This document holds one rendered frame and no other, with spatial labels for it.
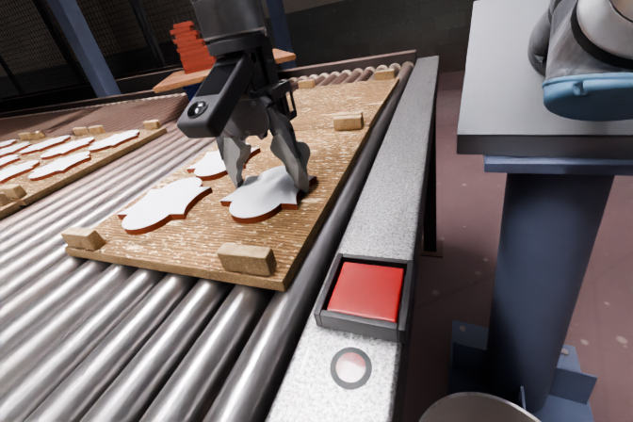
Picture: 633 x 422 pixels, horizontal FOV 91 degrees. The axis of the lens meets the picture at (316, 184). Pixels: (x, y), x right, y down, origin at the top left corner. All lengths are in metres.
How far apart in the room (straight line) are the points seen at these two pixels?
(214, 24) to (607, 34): 0.38
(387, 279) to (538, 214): 0.49
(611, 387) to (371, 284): 1.20
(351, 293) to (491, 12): 0.62
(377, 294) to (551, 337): 0.75
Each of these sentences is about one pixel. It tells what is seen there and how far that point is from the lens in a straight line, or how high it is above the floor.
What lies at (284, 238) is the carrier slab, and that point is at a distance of 0.36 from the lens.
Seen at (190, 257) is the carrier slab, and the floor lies 0.94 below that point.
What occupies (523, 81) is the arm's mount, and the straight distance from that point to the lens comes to 0.67.
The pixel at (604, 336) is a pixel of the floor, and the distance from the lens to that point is 1.55.
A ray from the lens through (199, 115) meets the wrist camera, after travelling 0.35.
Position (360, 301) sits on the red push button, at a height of 0.93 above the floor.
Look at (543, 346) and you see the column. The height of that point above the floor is 0.34.
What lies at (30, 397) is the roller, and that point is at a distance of 0.41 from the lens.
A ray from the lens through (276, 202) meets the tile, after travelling 0.41.
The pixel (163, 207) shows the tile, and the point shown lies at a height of 0.95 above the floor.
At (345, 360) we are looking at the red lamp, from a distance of 0.28.
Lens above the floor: 1.15
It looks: 28 degrees down
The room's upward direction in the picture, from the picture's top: 12 degrees counter-clockwise
